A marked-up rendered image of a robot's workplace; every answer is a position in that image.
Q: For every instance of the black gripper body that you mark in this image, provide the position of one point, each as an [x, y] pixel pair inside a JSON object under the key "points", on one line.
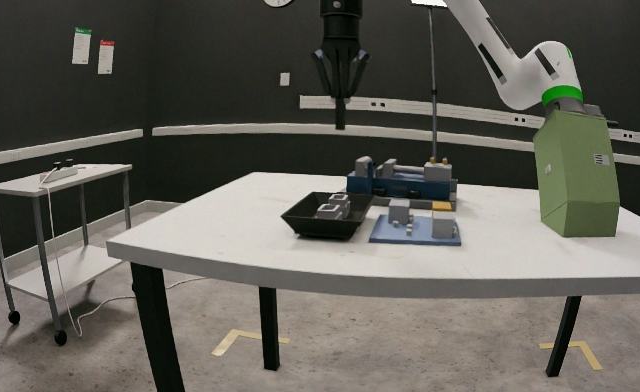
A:
{"points": [[339, 32]]}

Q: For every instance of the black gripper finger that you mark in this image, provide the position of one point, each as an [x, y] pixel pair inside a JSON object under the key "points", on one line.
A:
{"points": [[345, 94], [335, 93]]}

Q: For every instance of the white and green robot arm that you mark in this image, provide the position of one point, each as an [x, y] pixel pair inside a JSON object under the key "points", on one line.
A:
{"points": [[546, 74]]}

